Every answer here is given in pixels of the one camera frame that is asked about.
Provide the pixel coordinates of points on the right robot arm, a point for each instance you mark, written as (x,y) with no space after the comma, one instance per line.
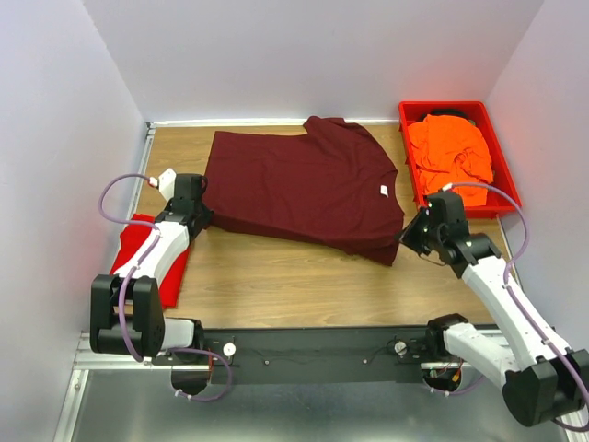
(540,376)

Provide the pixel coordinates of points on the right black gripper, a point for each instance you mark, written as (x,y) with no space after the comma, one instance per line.
(409,238)

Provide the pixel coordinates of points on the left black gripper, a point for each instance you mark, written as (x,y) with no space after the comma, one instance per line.
(206,213)

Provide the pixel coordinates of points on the folded red t shirt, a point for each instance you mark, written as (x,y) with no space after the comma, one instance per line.
(160,249)

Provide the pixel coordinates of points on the orange t shirt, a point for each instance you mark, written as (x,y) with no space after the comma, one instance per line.
(448,149)

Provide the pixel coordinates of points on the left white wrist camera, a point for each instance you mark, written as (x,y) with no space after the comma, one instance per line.
(164,183)

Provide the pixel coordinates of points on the red plastic bin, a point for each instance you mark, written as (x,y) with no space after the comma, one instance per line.
(479,202)

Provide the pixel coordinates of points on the maroon t shirt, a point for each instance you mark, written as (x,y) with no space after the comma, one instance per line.
(333,185)

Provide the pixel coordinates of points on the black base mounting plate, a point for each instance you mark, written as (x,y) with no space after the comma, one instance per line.
(326,355)

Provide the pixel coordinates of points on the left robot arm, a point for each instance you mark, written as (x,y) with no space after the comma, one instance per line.
(126,315)

